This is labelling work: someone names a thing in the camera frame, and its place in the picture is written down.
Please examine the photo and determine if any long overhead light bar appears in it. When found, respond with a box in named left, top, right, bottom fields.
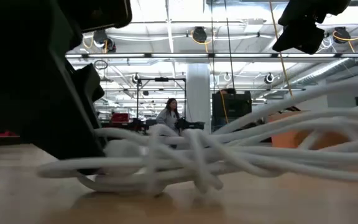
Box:
left=65, top=52, right=358, bottom=60

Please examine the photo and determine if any thin black hanging cable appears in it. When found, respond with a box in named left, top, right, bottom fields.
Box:
left=223, top=0, right=236, bottom=91

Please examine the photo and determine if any white USB-C cable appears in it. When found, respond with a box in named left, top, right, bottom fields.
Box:
left=37, top=146, right=358, bottom=185
left=212, top=79, right=358, bottom=136
left=93, top=123, right=225, bottom=197
left=219, top=107, right=358, bottom=147

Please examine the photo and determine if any black ceiling cable reel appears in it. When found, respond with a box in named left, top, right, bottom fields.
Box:
left=191, top=26, right=208, bottom=45
left=92, top=29, right=117, bottom=53
left=333, top=26, right=351, bottom=44

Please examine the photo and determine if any white building pillar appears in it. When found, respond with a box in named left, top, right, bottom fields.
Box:
left=186, top=63, right=213, bottom=133

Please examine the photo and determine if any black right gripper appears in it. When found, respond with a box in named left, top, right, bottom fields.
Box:
left=272, top=0, right=352, bottom=55

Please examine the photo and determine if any black desk equipment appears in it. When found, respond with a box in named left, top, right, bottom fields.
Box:
left=175, top=118, right=206, bottom=131

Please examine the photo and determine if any orange plastic bin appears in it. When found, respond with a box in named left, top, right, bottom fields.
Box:
left=268, top=110, right=351, bottom=151

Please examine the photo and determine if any black box on cart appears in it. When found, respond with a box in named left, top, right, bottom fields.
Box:
left=211, top=91, right=253, bottom=119

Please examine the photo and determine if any red toolbox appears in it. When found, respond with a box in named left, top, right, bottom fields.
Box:
left=110, top=113, right=131, bottom=124

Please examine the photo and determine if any yellow hanging cable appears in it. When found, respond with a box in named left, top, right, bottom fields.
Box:
left=268, top=0, right=294, bottom=98

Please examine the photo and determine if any black metal frame rig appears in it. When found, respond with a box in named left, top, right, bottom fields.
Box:
left=135, top=77, right=188, bottom=119

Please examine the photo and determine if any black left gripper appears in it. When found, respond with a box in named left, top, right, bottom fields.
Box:
left=0, top=0, right=106, bottom=175

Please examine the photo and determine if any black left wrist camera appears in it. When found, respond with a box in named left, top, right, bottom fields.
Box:
left=57, top=0, right=133, bottom=34

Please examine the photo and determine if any seated person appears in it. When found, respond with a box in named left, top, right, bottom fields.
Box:
left=155, top=98, right=181, bottom=133

